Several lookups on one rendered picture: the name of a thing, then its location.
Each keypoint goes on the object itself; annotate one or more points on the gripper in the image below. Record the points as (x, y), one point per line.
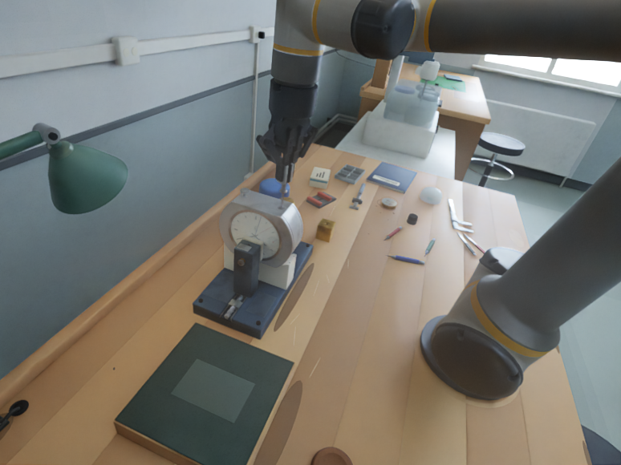
(292, 104)

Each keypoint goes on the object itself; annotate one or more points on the thin grey stylus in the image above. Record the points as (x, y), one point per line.
(282, 194)

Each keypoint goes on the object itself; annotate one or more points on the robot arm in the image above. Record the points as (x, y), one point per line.
(509, 26)

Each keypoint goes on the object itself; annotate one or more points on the blue round stylus stand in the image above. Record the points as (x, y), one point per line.
(269, 188)

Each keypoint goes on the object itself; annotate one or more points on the round silver case back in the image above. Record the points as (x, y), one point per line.
(388, 202)

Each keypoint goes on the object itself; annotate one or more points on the white case holder jaw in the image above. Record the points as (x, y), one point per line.
(281, 276)

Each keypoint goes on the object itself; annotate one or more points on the blue case holder base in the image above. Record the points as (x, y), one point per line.
(262, 310)

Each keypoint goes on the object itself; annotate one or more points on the small white box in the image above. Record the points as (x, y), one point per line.
(319, 178)

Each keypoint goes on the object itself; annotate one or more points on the red and grey block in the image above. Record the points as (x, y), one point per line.
(320, 199)

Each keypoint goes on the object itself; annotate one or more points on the grey compartment tray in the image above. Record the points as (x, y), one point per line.
(349, 174)

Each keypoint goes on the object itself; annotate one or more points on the small grey hand tool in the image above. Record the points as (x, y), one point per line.
(357, 196)

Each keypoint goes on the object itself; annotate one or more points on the yellow brass block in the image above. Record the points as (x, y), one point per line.
(325, 230)

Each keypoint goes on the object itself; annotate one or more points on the blue booklet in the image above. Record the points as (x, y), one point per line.
(392, 177)

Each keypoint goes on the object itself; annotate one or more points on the white cleaning machine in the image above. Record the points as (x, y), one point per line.
(405, 123)

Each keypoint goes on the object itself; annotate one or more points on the dark grey clamp jaw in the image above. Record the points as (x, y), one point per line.
(247, 271)

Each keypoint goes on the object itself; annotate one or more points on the red pen tool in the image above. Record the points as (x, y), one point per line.
(393, 233)

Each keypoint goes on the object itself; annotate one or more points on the small black cap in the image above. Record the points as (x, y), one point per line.
(412, 219)

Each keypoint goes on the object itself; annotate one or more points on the white dome cover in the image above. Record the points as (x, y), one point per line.
(431, 195)

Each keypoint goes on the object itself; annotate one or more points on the white cabinet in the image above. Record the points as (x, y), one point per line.
(444, 155)

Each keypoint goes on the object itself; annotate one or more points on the blue pen tool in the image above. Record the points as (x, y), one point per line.
(407, 260)

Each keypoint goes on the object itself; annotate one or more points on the green screwdriver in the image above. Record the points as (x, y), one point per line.
(430, 247)

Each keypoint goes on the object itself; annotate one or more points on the green desk mat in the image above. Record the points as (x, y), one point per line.
(453, 83)

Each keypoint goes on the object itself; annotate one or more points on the white tweezers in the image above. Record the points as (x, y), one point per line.
(454, 213)

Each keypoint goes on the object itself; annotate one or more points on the wooden desk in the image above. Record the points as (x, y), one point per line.
(465, 109)

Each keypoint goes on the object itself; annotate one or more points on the silver tweezers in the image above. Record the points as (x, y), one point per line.
(467, 242)

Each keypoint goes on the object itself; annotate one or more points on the green desk lamp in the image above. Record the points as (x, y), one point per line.
(82, 182)

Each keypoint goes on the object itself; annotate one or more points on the black round stool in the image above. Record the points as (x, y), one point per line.
(501, 144)

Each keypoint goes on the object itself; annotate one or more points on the white radiator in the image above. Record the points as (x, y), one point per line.
(538, 138)

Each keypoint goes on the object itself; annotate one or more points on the dark green work mat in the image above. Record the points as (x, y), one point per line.
(208, 388)

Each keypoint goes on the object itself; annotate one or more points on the window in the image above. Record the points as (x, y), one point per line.
(553, 69)

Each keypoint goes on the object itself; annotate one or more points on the brown round disc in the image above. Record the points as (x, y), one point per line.
(332, 457)

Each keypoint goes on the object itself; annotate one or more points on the dark blue chair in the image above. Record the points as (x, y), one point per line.
(604, 448)

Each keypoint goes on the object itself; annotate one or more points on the white vertical wall pipe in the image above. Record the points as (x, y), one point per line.
(253, 121)

